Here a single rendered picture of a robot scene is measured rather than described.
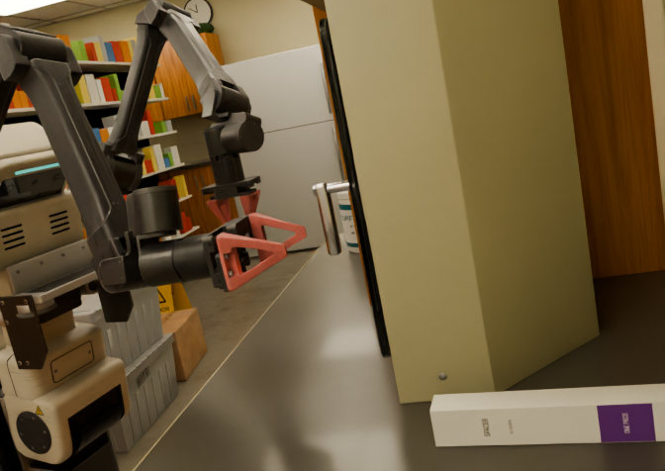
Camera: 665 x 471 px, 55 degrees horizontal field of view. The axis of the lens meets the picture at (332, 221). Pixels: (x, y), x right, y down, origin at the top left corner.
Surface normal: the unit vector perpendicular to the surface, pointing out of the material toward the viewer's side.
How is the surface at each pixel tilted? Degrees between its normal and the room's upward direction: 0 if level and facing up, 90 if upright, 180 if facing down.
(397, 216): 90
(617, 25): 90
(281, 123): 90
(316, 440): 0
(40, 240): 98
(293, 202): 90
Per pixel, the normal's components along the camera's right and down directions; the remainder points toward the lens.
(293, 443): -0.19, -0.96
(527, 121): 0.55, 0.05
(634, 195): -0.19, 0.22
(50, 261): 0.89, -0.10
